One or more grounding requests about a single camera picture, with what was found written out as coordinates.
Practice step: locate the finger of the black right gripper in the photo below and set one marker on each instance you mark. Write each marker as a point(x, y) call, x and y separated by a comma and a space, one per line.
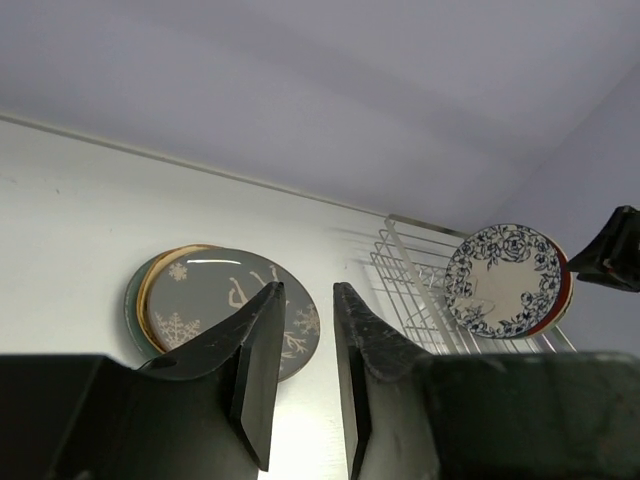
point(612, 258)

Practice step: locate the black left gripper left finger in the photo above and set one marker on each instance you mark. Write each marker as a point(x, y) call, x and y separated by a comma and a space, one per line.
point(204, 410)

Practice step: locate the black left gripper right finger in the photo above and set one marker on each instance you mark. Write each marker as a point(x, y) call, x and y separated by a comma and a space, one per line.
point(409, 414)

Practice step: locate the teal blue plate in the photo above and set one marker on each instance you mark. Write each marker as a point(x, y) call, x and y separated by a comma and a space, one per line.
point(145, 347)

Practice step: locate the blue floral white plate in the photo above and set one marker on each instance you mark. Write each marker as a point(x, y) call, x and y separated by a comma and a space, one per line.
point(502, 281)

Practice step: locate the grey snowflake reindeer plate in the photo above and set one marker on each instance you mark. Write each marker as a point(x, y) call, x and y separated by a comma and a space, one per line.
point(245, 274)

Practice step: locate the beige bird pattern plate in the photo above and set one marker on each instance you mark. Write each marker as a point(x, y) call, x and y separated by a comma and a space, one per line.
point(181, 296)

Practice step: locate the red teal leaf plate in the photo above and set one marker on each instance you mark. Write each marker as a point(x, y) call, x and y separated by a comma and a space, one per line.
point(562, 303)

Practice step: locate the wire dish rack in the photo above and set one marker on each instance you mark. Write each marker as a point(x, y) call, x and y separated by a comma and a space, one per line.
point(411, 258)

